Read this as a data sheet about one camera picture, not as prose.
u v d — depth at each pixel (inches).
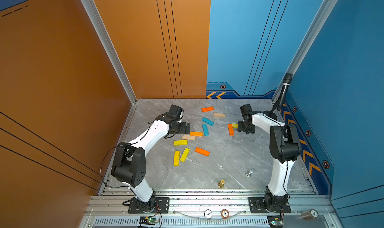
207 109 45.5
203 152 36.0
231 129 40.3
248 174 31.9
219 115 43.1
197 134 38.9
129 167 17.8
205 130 40.4
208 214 28.0
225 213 28.0
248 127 34.2
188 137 38.1
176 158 35.1
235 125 40.9
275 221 28.0
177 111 28.1
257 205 28.5
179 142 37.1
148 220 27.8
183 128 31.6
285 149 21.3
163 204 29.1
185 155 35.3
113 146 18.2
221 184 30.3
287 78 34.6
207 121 41.7
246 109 32.6
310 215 26.0
